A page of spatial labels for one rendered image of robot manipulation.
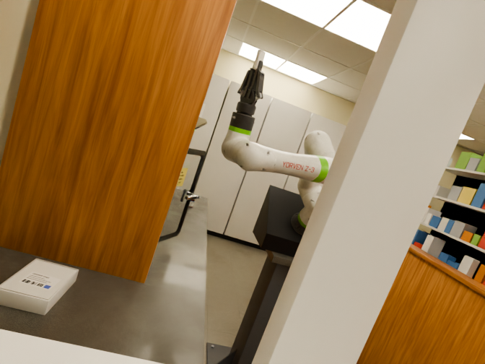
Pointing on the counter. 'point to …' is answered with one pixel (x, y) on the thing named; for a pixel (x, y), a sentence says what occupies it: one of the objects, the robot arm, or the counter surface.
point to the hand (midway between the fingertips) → (259, 60)
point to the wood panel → (105, 127)
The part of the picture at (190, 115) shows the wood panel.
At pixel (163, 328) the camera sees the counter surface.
